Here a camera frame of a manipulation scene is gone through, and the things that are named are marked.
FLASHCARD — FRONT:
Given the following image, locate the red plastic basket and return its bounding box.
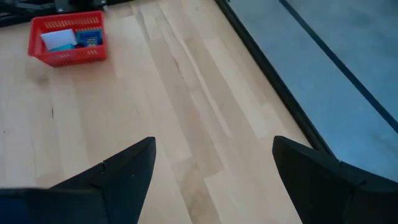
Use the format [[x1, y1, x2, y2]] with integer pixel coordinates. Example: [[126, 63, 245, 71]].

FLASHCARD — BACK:
[[27, 10, 108, 68]]

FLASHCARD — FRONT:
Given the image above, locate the white rectangular box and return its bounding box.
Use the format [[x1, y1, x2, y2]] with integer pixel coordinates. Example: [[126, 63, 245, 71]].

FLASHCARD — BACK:
[[40, 28, 78, 52]]

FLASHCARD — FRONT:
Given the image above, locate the blue power adapter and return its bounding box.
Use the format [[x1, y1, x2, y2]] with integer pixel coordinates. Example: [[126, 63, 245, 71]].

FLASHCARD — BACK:
[[75, 29, 104, 48]]

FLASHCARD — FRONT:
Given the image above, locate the teal power adapter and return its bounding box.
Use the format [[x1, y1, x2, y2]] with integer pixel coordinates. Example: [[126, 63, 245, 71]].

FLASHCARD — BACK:
[[49, 43, 77, 53]]

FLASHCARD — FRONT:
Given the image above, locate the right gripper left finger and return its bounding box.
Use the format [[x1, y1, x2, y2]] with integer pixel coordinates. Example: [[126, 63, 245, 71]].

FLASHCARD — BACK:
[[0, 136, 156, 224]]

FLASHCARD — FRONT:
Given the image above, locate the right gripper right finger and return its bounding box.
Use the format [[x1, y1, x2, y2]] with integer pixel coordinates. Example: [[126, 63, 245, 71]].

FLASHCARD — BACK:
[[272, 136, 398, 224]]

